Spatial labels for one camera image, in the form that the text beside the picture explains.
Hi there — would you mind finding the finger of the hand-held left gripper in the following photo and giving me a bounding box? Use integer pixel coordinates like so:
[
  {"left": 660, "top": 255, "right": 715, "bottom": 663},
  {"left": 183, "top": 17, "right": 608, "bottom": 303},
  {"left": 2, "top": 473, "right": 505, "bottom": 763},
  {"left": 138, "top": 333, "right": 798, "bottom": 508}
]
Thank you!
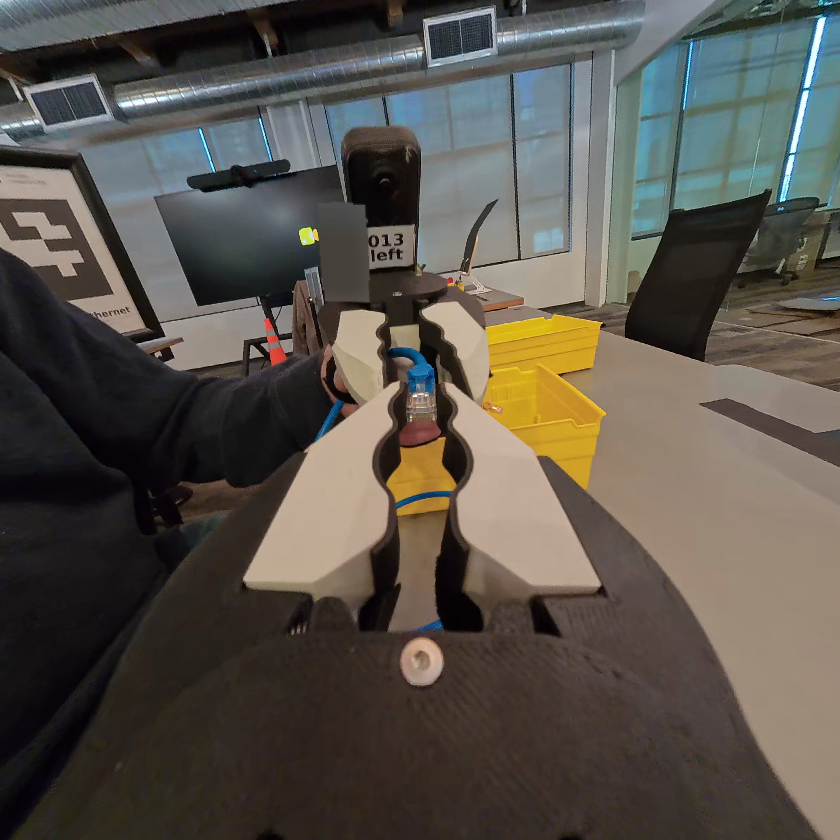
[
  {"left": 419, "top": 302, "right": 490, "bottom": 404},
  {"left": 330, "top": 308, "right": 389, "bottom": 405}
]

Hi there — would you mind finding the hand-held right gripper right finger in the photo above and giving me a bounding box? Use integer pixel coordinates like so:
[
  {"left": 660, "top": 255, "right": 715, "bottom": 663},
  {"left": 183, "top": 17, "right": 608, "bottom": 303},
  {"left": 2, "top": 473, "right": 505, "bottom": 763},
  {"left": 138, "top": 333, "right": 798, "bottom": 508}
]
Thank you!
[{"left": 435, "top": 382, "right": 605, "bottom": 632}]

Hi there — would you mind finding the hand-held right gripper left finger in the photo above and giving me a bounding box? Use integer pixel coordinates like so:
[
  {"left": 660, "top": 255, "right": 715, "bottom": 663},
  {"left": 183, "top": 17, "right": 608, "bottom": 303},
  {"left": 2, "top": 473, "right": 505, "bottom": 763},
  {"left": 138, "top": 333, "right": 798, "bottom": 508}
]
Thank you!
[{"left": 241, "top": 385, "right": 403, "bottom": 632}]

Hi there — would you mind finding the blue ethernet cable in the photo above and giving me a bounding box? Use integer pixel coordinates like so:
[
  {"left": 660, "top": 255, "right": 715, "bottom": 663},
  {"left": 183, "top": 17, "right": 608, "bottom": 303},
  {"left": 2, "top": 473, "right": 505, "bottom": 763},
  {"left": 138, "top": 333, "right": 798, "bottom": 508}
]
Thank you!
[{"left": 314, "top": 346, "right": 458, "bottom": 632}]

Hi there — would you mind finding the yellow plastic bin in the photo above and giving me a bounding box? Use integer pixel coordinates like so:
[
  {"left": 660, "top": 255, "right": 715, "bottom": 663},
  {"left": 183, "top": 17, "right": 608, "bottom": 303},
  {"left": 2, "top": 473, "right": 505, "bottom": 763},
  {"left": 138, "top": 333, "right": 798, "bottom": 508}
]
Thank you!
[
  {"left": 484, "top": 314, "right": 602, "bottom": 376},
  {"left": 386, "top": 363, "right": 607, "bottom": 516}
]

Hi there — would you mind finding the person's left hand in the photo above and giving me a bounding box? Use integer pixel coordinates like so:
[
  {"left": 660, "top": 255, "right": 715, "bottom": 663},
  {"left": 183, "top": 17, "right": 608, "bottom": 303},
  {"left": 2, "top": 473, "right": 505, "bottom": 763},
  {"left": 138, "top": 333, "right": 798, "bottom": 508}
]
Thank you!
[{"left": 320, "top": 346, "right": 362, "bottom": 417}]

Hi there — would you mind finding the black video conference bar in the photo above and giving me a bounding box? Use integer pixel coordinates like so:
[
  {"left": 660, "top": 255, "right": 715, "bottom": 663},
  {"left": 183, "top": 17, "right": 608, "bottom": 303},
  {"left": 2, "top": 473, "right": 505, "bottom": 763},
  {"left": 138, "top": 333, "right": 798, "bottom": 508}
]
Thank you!
[{"left": 187, "top": 159, "right": 291, "bottom": 193}]

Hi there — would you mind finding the white ceiling vent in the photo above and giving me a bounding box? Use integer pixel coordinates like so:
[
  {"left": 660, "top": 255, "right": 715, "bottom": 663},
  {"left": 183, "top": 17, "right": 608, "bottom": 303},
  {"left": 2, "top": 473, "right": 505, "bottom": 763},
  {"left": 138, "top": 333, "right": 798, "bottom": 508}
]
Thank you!
[
  {"left": 423, "top": 7, "right": 497, "bottom": 68},
  {"left": 23, "top": 74, "right": 114, "bottom": 132}
]

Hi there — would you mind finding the black television screen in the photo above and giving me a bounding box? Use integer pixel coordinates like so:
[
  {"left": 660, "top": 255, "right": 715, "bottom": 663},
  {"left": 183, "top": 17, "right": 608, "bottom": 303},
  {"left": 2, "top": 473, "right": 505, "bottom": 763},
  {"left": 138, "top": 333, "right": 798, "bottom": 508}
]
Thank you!
[{"left": 154, "top": 164, "right": 345, "bottom": 308}]

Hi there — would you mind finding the black office chair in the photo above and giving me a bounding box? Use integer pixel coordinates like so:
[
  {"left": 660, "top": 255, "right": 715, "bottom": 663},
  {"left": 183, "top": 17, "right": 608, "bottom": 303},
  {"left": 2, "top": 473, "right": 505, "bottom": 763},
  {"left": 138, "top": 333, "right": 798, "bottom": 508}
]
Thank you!
[{"left": 623, "top": 189, "right": 774, "bottom": 363}]

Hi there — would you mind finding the framed black-white marker sign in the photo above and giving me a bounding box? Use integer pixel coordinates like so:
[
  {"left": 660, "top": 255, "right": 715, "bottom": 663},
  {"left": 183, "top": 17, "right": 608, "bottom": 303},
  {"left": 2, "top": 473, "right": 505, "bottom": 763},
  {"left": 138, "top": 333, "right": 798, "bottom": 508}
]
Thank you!
[{"left": 0, "top": 146, "right": 165, "bottom": 342}]

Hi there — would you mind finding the grey office chair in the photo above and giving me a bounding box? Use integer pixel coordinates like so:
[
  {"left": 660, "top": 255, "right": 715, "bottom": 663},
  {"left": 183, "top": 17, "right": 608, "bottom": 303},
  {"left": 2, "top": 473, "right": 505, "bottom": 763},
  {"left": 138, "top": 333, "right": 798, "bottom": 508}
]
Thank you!
[{"left": 731, "top": 197, "right": 824, "bottom": 286}]

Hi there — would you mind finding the silver ventilation duct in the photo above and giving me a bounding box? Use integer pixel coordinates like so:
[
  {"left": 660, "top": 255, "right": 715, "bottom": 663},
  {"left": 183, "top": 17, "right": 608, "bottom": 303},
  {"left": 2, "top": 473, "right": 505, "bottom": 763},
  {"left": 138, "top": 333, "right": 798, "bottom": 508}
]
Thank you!
[{"left": 0, "top": 1, "right": 647, "bottom": 142}]

